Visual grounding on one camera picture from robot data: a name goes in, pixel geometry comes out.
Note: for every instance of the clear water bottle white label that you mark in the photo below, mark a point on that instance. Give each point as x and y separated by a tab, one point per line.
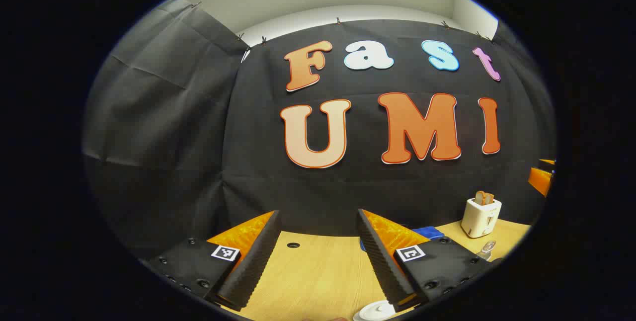
486	249

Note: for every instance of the white saucer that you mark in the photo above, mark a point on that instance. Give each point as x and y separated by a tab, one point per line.
357	317

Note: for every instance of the white toy toaster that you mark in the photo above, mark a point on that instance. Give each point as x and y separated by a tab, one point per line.
479	221

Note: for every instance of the brown toast slice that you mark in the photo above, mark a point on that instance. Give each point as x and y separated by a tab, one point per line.
490	199
480	198

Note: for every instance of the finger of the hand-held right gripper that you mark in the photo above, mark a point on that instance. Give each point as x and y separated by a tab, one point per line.
540	181
547	162

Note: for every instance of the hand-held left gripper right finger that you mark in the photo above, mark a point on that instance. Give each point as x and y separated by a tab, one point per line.
377	256

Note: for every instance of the black backdrop cloth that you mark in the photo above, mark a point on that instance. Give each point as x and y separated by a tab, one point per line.
348	192

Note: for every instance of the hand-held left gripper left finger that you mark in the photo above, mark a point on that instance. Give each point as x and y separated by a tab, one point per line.
258	256

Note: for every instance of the blue folded towel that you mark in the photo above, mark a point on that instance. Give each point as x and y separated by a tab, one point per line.
428	232

